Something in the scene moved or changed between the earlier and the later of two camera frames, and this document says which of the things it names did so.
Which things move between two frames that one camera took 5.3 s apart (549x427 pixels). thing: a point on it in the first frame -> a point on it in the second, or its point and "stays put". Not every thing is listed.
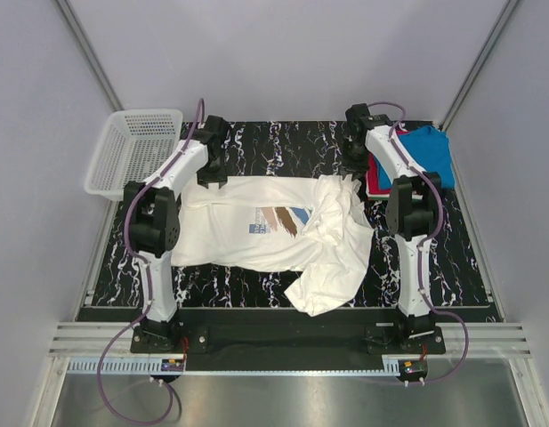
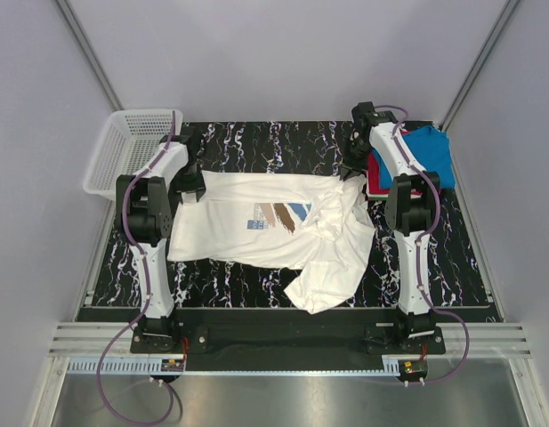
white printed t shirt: [316, 225] stays put
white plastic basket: [130, 145] stays put
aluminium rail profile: [483, 339] stays put
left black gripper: [212, 176] -> [190, 181]
